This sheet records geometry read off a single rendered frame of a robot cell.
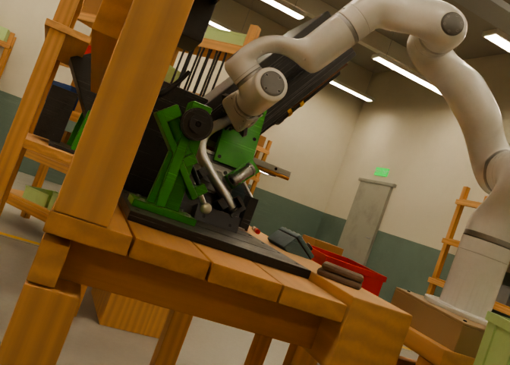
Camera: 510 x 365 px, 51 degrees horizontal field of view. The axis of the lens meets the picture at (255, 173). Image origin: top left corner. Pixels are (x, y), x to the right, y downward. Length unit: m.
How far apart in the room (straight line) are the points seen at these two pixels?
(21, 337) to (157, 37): 0.52
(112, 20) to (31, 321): 0.52
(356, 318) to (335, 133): 11.07
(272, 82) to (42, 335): 0.73
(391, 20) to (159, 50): 0.66
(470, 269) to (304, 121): 10.43
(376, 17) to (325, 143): 10.63
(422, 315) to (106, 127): 0.84
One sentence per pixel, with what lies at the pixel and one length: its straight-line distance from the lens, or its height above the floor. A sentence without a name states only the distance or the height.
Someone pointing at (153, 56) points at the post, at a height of 1.17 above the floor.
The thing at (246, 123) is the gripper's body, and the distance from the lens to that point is 1.42.
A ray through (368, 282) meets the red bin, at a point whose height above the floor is 0.88.
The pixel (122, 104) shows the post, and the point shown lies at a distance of 0.89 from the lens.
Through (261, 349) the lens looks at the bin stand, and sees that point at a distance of 1.96.
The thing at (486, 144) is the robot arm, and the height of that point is 1.33.
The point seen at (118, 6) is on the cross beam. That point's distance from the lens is 1.01.
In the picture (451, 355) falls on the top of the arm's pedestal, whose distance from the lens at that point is 1.25.
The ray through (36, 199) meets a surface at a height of 0.29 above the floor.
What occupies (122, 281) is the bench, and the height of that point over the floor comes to 0.79.
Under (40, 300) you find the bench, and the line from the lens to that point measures 0.93.
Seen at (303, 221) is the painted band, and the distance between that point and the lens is 11.89.
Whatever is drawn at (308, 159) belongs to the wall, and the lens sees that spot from 11.78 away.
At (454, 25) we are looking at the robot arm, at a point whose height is 1.53.
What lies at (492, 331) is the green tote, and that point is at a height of 0.93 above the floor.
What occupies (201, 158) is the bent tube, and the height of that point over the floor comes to 1.06.
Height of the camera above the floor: 1.01
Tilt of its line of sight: 2 degrees up
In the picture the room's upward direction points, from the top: 20 degrees clockwise
